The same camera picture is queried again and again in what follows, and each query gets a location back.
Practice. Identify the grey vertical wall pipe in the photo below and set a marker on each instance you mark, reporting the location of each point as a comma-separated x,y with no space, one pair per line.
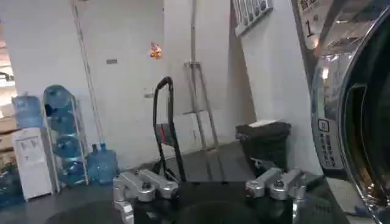
193,30

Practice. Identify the blue water jug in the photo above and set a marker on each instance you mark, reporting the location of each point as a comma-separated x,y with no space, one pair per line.
62,121
27,111
66,146
108,165
72,173
93,167
58,97

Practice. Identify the red yellow wall decoration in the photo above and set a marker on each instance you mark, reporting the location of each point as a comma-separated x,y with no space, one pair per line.
155,50

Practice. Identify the white metal jug rack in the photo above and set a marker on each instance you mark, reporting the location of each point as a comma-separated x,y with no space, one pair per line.
80,137

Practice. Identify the grey dryer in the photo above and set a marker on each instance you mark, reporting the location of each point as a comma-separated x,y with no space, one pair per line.
327,91

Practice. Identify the black trash bin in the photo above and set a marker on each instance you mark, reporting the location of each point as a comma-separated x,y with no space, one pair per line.
263,146

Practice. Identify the small grey wall plate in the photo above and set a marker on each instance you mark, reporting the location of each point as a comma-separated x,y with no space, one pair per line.
111,61

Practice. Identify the white wall panel with knobs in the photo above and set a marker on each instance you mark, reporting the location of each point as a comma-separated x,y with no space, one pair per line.
250,13

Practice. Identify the blue crate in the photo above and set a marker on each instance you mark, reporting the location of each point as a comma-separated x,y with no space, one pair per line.
9,185

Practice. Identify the grey metal stand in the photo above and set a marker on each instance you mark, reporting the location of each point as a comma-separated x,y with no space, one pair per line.
199,106

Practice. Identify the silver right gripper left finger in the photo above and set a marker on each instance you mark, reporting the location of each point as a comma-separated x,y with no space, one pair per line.
158,184

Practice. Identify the white water dispenser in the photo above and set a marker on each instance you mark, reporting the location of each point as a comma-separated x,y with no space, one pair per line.
32,164

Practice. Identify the thin white wall pipe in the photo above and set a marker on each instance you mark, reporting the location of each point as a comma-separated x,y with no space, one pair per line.
88,76

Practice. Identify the stacked cardboard boxes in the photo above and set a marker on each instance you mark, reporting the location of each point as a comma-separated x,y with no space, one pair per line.
6,137

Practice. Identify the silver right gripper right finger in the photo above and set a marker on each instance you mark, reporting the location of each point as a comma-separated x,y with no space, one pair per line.
281,187

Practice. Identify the black hand cart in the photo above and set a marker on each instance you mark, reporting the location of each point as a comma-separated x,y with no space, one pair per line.
169,134

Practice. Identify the round glass dryer door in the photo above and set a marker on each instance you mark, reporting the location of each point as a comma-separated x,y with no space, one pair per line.
365,121

